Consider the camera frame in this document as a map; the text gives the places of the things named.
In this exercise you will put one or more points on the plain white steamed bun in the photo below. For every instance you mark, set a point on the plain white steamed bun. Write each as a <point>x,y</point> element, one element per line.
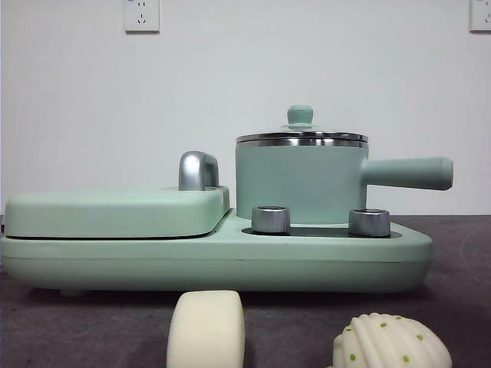
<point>207,333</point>

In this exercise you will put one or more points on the glass lid with green knob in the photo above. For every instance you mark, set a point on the glass lid with green knob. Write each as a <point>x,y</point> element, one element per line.
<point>301,113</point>

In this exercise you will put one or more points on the white wall socket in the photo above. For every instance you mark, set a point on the white wall socket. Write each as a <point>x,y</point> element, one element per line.
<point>481,15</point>
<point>141,17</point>

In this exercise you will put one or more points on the green grill cover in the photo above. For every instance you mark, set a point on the green grill cover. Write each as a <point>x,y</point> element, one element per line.
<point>115,211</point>

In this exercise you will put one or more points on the silver control knob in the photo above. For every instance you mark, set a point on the silver control knob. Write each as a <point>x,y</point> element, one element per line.
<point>369,223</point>
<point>270,220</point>

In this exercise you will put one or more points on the ribbed white bun green dots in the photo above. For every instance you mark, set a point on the ribbed white bun green dots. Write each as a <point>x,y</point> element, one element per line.
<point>387,345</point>

